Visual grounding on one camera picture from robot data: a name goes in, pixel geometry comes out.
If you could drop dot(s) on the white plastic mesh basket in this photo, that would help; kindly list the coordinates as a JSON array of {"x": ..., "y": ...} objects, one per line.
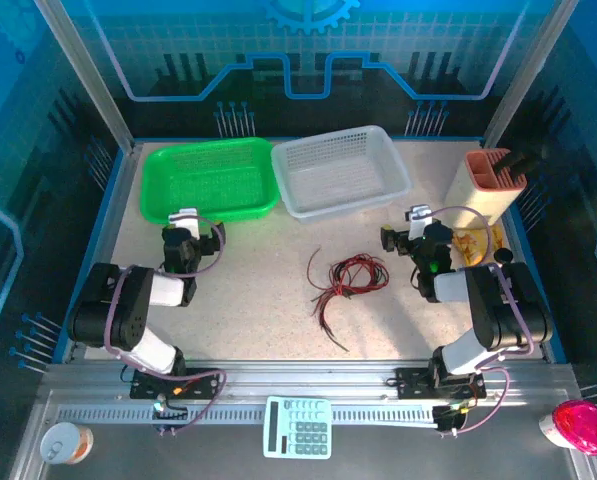
[{"x": 338, "y": 170}]

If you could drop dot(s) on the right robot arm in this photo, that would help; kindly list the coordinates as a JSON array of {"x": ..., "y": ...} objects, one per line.
[{"x": 503, "y": 310}]

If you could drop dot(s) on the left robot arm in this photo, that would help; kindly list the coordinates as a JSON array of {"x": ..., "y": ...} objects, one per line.
[{"x": 103, "y": 305}]

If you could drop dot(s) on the green plastic mesh basket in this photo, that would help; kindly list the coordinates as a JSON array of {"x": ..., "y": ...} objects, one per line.
[{"x": 203, "y": 175}]

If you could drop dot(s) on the beige utensil holder orange rim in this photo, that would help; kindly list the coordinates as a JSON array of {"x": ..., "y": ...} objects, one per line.
[{"x": 478, "y": 200}]

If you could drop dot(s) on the light blue calculator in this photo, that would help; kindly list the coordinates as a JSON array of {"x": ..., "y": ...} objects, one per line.
[{"x": 298, "y": 427}]

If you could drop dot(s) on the tin can with pull-tab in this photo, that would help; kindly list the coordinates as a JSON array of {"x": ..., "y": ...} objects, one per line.
[{"x": 65, "y": 444}]

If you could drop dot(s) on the white cup pink lid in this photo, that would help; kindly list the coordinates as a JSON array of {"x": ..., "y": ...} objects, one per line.
[{"x": 578, "y": 427}]

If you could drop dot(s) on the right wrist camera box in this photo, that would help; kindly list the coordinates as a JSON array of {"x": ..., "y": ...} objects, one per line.
[{"x": 418, "y": 220}]

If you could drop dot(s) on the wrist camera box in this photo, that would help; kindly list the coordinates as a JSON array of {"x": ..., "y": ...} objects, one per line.
[
  {"x": 418, "y": 220},
  {"x": 185, "y": 220}
]

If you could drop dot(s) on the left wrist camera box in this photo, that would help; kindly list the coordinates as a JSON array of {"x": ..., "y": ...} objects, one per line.
[{"x": 185, "y": 220}]

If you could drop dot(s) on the aluminium table side rail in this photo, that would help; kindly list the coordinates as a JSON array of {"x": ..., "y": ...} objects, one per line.
[{"x": 106, "y": 250}]

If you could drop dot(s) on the blue table border frame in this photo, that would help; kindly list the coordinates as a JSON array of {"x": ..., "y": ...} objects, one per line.
[{"x": 558, "y": 355}]

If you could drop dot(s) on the aluminium frame post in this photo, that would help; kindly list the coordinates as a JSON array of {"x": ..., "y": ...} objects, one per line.
[
  {"x": 526, "y": 75},
  {"x": 96, "y": 85}
]

